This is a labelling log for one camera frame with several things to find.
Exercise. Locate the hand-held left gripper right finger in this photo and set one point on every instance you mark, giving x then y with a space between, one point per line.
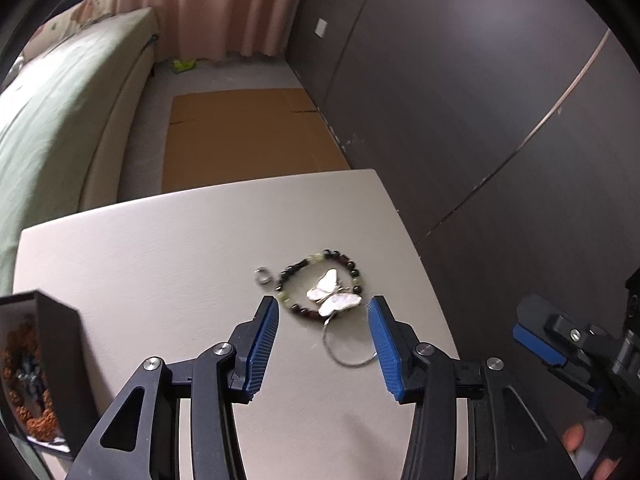
385 350

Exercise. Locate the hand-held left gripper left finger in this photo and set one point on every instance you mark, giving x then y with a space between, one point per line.
260 350

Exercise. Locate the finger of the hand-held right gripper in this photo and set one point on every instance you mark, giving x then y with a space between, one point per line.
593 400
537 320

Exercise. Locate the black jewelry box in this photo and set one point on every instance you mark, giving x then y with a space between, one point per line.
62 360

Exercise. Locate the person's right hand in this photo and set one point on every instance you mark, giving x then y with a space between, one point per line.
574 439

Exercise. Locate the flat brown cardboard sheet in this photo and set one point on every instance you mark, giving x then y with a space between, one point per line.
250 135

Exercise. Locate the dark grey wardrobe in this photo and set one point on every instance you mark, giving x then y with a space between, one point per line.
450 85

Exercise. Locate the small yellow-green object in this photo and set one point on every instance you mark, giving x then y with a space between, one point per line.
183 65

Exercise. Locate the bed with green sheet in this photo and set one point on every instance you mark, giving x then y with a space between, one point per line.
55 120

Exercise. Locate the pink curtain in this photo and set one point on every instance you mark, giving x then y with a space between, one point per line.
210 5

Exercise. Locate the floral cushion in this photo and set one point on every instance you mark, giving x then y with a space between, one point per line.
87 15

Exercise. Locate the white wall socket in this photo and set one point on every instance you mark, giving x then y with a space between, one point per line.
322 27

